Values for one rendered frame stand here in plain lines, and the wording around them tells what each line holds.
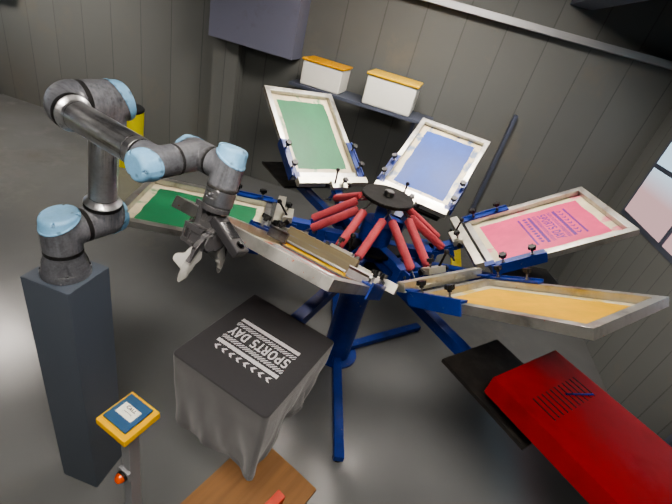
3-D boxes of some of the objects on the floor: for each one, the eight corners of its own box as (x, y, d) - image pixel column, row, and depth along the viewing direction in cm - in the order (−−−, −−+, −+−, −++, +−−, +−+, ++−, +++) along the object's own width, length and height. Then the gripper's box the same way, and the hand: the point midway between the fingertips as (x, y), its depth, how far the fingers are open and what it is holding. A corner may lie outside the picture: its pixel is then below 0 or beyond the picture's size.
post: (131, 592, 161) (120, 463, 112) (95, 556, 168) (70, 419, 119) (174, 540, 179) (181, 409, 129) (140, 510, 186) (135, 374, 136)
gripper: (226, 198, 110) (206, 261, 116) (172, 196, 92) (151, 271, 97) (250, 210, 108) (229, 274, 113) (199, 211, 90) (177, 288, 95)
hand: (201, 278), depth 104 cm, fingers open, 14 cm apart
